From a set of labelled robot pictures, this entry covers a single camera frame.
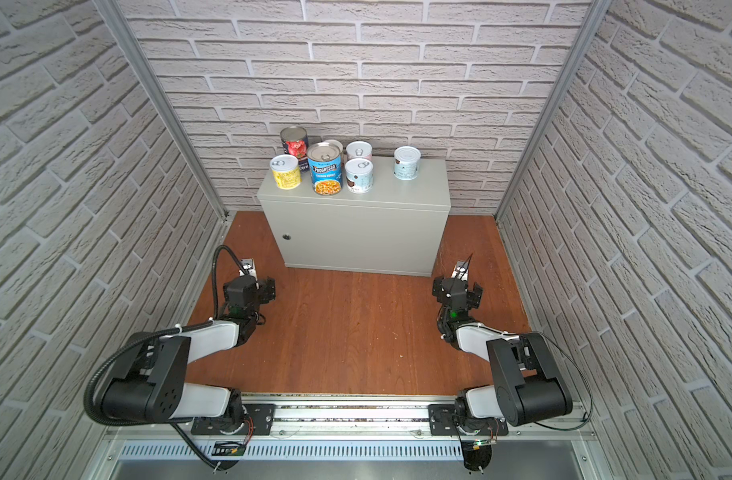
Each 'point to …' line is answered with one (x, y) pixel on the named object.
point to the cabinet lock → (286, 237)
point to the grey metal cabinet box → (395, 228)
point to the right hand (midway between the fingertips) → (459, 277)
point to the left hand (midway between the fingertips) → (251, 275)
